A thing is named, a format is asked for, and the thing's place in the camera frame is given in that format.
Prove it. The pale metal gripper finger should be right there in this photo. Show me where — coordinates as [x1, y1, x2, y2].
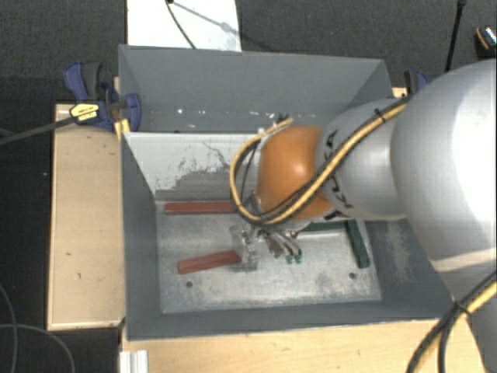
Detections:
[228, 224, 255, 253]
[232, 246, 260, 273]

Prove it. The red-brown flat block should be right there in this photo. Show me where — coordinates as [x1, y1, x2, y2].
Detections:
[176, 249, 243, 275]
[163, 200, 236, 215]

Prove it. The dark green flat block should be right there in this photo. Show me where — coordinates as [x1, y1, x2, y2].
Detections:
[301, 221, 348, 233]
[344, 218, 372, 270]

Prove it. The grey metal bin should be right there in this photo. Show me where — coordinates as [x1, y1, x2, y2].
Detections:
[117, 44, 456, 342]

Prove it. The pale wood board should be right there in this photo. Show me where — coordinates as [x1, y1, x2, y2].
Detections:
[46, 100, 127, 332]

